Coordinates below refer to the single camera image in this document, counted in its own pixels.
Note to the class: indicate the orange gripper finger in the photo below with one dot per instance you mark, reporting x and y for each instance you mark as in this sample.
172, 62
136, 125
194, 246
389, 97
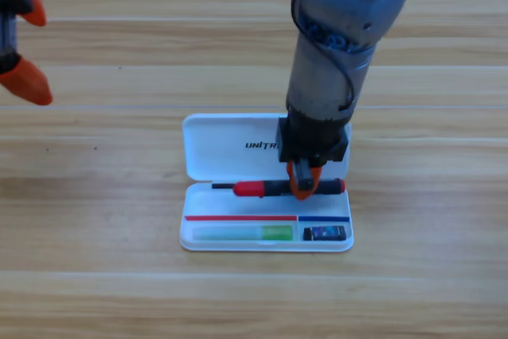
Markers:
37, 13
293, 184
316, 178
28, 85

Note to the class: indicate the red black marker pen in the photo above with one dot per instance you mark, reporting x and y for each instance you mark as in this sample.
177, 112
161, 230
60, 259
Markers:
258, 188

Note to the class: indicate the small dark blue eraser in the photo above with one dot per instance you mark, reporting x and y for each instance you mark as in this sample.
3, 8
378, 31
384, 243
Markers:
323, 233

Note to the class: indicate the green white highlighter pen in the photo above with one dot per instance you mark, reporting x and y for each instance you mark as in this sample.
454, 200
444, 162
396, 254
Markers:
246, 233

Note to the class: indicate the white Unitree pencil case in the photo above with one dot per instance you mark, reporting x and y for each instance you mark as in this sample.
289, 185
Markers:
222, 148

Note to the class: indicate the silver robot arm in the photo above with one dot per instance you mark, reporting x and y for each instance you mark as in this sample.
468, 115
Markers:
345, 5

